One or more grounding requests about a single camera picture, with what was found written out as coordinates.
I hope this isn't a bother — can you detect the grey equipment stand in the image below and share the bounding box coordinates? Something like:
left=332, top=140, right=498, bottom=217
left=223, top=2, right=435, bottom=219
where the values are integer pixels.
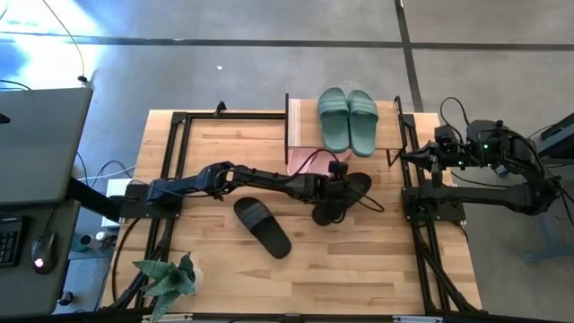
left=535, top=111, right=574, bottom=159

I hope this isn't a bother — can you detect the green rubber slide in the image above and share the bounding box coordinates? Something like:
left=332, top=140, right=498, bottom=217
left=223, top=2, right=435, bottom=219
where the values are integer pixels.
left=346, top=89, right=380, bottom=158
left=317, top=86, right=352, bottom=154

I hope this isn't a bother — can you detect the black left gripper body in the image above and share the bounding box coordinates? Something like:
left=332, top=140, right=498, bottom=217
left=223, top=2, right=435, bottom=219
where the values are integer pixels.
left=312, top=174, right=351, bottom=213

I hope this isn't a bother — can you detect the plastic bottle white cap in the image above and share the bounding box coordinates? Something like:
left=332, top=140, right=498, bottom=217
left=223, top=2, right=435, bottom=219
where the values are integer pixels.
left=71, top=230, right=114, bottom=252

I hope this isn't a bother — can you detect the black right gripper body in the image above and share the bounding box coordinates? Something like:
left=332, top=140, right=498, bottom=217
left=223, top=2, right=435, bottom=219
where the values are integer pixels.
left=428, top=138, right=463, bottom=174

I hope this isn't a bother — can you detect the thin black floor cable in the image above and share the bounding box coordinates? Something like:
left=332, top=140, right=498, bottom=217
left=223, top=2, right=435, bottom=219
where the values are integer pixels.
left=41, top=0, right=89, bottom=84

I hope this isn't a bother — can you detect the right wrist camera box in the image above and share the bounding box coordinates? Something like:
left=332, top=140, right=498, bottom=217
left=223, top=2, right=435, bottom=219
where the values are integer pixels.
left=433, top=124, right=458, bottom=146

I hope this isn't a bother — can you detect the grey office desk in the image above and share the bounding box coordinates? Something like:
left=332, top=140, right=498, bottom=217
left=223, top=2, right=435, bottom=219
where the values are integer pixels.
left=0, top=86, right=94, bottom=318

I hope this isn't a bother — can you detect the black aluminium table frame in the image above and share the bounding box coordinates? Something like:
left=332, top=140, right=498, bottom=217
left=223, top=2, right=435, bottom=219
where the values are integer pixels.
left=106, top=100, right=483, bottom=323

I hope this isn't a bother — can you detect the black rubber slide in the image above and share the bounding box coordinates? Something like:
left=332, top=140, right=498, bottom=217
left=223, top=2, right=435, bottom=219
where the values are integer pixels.
left=310, top=171, right=374, bottom=227
left=232, top=196, right=293, bottom=260

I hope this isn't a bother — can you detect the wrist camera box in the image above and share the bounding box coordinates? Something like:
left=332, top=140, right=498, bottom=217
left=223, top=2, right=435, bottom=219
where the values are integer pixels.
left=327, top=160, right=350, bottom=179
left=433, top=124, right=458, bottom=146

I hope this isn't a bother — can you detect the potted plant white pot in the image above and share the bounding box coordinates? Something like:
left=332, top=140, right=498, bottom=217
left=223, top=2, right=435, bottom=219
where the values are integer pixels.
left=131, top=251, right=204, bottom=323

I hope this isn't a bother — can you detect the white power strip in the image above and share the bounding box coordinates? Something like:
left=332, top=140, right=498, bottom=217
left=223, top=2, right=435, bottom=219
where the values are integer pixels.
left=101, top=178, right=134, bottom=228

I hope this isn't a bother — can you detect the black computer keyboard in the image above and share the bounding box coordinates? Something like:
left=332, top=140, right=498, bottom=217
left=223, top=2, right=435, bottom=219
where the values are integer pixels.
left=0, top=216, right=25, bottom=269

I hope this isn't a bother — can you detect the pink rubber slide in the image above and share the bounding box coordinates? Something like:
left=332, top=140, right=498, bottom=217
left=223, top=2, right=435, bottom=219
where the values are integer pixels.
left=286, top=148, right=320, bottom=177
left=313, top=149, right=353, bottom=174

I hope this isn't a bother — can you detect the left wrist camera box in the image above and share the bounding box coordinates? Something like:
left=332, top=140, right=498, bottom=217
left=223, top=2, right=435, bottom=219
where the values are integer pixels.
left=327, top=160, right=350, bottom=179

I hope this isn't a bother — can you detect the black computer mouse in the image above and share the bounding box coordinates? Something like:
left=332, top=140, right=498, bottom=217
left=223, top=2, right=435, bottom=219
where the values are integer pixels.
left=30, top=230, right=59, bottom=275

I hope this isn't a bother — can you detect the wooden shelf black metal frame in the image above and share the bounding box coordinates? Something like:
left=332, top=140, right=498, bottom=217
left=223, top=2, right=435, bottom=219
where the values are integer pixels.
left=283, top=92, right=410, bottom=168

